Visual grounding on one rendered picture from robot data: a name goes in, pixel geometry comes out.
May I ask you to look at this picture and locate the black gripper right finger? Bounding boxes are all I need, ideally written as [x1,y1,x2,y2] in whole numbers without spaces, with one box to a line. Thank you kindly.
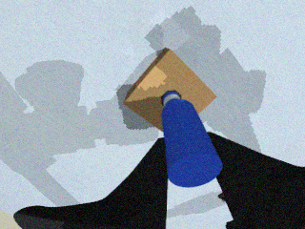
[207,131,305,229]

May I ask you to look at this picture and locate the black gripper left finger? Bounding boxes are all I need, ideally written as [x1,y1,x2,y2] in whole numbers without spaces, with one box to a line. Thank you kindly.
[14,138,168,229]

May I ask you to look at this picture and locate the tan wooden block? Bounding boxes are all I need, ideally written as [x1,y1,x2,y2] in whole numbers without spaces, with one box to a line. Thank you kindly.
[123,49,216,133]

